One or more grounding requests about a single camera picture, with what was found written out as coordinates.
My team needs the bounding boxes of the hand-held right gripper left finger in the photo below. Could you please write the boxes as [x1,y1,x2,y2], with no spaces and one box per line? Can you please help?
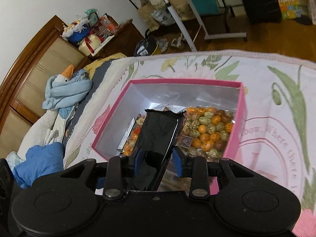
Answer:
[59,146,145,201]

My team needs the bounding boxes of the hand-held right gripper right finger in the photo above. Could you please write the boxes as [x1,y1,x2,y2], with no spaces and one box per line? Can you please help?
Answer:
[172,146,256,200]

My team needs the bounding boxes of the glossy black snack packet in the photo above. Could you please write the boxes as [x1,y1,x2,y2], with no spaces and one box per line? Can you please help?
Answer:
[127,109,184,192]

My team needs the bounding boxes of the white blue snack packet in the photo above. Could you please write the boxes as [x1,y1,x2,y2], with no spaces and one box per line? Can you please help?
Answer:
[116,117,139,153]

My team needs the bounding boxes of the pink cardboard box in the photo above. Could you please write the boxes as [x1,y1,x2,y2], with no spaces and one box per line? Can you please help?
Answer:
[91,78,247,163]

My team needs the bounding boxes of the white quilt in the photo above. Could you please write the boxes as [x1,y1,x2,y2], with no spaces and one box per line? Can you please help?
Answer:
[16,109,74,158]

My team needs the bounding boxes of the padded wooden headboard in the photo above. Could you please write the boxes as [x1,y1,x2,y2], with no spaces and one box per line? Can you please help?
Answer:
[0,15,89,153]

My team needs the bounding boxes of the yellow pillow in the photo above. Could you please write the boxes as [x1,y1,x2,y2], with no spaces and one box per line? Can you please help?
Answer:
[84,52,127,77]

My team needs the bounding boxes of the light blue cloth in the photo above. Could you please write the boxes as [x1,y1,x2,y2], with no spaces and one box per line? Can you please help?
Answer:
[42,64,93,119]

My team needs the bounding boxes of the black waste bin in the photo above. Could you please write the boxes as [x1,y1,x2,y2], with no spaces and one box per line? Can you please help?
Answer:
[134,36,158,56]

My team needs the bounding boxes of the floral printed blanket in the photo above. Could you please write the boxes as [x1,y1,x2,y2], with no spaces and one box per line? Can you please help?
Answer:
[63,50,316,237]

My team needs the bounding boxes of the white shoes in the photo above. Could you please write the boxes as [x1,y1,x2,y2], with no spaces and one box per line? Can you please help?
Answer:
[157,33,188,52]

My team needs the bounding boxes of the wooden nightstand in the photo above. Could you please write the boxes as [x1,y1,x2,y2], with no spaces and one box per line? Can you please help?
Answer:
[92,18,145,60]

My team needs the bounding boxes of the cream bag with red ribbon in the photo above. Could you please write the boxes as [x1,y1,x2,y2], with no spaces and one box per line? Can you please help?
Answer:
[78,34,104,57]

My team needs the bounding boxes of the folding side table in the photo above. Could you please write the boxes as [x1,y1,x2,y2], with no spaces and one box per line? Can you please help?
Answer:
[148,0,248,52]

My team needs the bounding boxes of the blue wrapped bouquet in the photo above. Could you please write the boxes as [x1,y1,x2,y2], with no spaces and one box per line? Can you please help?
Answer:
[62,12,99,46]

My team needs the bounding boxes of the brown paper bag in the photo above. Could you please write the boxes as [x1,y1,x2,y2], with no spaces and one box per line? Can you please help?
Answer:
[137,0,193,31]

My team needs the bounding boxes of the patterned white bag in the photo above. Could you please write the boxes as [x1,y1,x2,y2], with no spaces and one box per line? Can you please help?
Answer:
[152,7,173,25]

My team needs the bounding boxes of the black suitcase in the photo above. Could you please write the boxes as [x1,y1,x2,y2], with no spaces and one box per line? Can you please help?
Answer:
[233,0,282,25]

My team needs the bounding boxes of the black round floor disc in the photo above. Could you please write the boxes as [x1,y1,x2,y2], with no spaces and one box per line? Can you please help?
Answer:
[295,15,314,25]

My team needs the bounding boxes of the colourful gift bag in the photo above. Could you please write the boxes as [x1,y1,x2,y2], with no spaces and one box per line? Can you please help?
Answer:
[275,0,308,20]

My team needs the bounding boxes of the white plastic packet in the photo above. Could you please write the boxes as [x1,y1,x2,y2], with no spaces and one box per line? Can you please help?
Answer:
[306,0,316,23]

